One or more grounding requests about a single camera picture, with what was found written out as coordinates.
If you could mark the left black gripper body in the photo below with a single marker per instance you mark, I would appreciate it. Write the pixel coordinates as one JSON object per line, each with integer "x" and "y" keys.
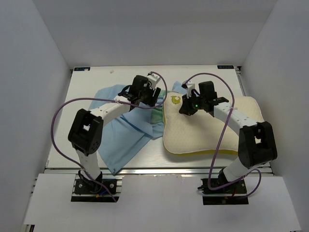
{"x": 146, "y": 96}

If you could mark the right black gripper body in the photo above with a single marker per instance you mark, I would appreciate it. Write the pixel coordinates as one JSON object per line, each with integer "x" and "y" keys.
{"x": 192, "y": 103}

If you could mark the cream yellow-edged pillow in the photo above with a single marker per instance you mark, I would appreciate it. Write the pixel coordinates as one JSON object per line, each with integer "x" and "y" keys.
{"x": 200, "y": 133}

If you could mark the light blue pillowcase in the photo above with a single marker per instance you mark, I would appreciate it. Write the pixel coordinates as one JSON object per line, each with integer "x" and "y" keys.
{"x": 125, "y": 136}

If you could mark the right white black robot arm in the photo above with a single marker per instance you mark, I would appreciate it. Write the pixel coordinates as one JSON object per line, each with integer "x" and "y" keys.
{"x": 256, "y": 144}

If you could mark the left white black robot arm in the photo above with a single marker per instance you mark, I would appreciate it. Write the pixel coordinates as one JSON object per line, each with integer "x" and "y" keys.
{"x": 86, "y": 131}

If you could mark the right blue corner label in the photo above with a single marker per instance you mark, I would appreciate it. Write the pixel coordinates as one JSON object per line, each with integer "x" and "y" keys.
{"x": 225, "y": 66}

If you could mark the blue corner label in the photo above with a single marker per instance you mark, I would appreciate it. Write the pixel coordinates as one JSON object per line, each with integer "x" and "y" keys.
{"x": 225, "y": 66}
{"x": 81, "y": 69}

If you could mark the left blue corner label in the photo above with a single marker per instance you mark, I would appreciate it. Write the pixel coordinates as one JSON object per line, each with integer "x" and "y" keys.
{"x": 81, "y": 69}

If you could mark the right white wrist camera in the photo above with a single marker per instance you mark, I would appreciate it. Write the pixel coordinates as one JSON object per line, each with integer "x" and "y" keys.
{"x": 189, "y": 86}

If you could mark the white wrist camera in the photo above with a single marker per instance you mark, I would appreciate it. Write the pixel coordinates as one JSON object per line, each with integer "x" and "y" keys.
{"x": 154, "y": 79}
{"x": 189, "y": 86}

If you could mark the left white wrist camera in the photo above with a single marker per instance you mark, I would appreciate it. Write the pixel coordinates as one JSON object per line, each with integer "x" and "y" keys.
{"x": 154, "y": 79}

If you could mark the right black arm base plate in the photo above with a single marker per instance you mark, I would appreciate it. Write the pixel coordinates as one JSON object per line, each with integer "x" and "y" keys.
{"x": 234, "y": 194}

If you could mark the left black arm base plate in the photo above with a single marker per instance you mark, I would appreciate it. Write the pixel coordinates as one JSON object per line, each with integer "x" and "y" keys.
{"x": 82, "y": 193}

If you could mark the aluminium table front rail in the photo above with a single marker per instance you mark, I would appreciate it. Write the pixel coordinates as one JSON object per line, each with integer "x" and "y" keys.
{"x": 265, "y": 170}

